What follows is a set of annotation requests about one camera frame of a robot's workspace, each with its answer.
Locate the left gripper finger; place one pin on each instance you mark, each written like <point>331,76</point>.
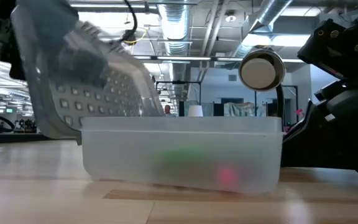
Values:
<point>47,21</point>

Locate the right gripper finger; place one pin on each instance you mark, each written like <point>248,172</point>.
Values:
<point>322,146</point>

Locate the grey studded box lid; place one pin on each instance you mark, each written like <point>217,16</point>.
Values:
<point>82,105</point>

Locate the pink highlighter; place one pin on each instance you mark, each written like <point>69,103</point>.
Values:
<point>227,176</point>

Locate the clear plastic box base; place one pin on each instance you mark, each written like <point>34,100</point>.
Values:
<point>135,155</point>

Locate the teal patterned cloth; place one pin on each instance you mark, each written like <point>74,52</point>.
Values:
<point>241,109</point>

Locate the black desk lamp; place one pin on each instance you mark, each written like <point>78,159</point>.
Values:
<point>261,73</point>

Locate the white lampshade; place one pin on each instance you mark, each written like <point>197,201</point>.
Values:
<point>195,111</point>

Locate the person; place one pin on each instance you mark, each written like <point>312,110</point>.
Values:
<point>167,109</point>

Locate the black aluminium frame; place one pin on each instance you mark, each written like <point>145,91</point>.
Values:
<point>26,137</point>

